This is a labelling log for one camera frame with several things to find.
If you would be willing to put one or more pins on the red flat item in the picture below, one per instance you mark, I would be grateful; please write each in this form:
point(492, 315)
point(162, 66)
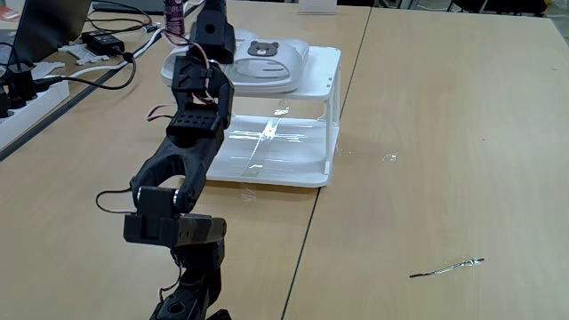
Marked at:
point(9, 14)

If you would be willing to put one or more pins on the black plugs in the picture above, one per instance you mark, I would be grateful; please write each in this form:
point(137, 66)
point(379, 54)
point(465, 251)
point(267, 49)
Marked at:
point(20, 84)

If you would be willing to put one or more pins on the white power strip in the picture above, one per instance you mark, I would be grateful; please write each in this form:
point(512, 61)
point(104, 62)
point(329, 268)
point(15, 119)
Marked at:
point(26, 111)

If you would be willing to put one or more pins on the black power adapter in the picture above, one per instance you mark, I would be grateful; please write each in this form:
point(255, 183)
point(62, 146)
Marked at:
point(103, 42)

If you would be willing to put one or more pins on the white plastic bracket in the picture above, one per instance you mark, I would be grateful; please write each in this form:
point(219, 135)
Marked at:
point(84, 54)

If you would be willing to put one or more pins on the white bear slipper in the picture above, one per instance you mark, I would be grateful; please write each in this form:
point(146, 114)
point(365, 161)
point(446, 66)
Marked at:
point(243, 35)
point(284, 66)

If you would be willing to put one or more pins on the white plastic stand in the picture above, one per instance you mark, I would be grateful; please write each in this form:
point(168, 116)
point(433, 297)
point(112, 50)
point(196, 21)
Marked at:
point(318, 6)

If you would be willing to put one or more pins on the small clear tape piece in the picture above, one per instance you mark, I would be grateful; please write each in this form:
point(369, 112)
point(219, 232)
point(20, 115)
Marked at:
point(390, 157)

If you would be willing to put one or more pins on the white two-tier plastic box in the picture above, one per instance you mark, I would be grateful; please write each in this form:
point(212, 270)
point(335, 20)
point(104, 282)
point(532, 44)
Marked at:
point(322, 75)

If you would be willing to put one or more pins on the purple drink can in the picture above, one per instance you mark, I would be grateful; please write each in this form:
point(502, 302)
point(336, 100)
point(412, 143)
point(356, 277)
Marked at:
point(174, 18)

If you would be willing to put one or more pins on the white plastic cutout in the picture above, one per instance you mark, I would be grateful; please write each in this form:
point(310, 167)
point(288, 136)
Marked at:
point(46, 69)

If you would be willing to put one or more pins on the dark laptop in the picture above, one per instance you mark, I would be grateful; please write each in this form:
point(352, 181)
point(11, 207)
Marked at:
point(49, 26)

